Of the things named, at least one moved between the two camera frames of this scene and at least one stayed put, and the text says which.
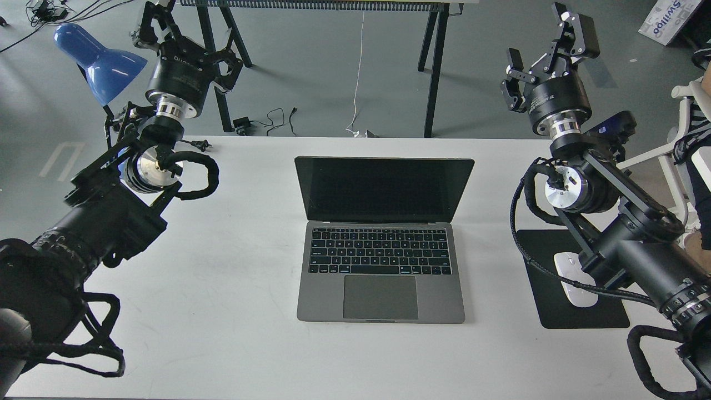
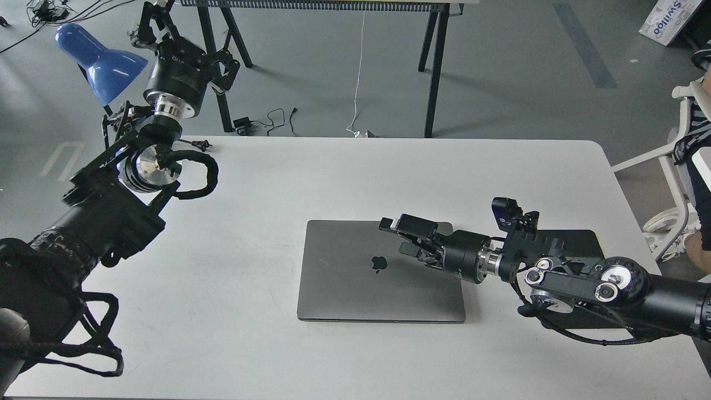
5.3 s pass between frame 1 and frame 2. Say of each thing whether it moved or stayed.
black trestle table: stayed
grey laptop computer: moved
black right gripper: moved
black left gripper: stayed
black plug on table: stayed
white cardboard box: stayed
